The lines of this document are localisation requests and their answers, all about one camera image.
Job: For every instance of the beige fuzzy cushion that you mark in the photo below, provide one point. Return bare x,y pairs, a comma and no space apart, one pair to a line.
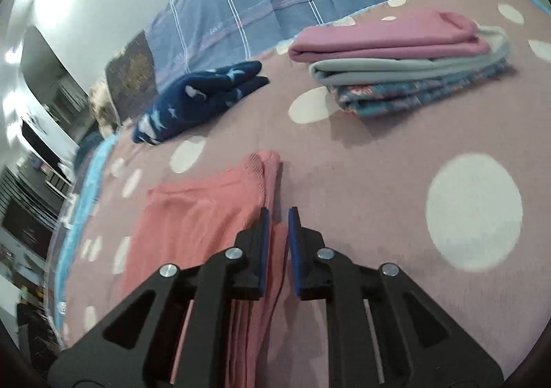
101,108

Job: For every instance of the mauve polka dot blanket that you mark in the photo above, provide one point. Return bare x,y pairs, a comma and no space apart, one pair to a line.
366,164

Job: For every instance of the dark brown cushion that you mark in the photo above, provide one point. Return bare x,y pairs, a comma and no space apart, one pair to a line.
129,74

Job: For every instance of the dark cabinet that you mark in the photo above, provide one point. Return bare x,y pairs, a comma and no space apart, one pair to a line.
47,69

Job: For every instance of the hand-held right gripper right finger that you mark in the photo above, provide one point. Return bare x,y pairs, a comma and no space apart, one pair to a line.
294,250

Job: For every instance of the salmon pink garment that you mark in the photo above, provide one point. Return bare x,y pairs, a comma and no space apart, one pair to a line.
193,216

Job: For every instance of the navy star print garment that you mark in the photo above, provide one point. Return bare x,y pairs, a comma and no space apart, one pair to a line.
189,104

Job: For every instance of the pale grey folded garment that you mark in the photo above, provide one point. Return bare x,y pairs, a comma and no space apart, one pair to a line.
387,69

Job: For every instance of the pink folded garment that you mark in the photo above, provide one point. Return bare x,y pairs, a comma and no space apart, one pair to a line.
379,37

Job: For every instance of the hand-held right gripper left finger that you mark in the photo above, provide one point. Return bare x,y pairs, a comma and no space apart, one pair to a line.
264,250

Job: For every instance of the blue floral folded garment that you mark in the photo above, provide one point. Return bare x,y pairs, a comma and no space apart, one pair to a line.
409,93

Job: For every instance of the light blue sheet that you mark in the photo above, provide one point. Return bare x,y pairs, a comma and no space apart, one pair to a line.
86,185

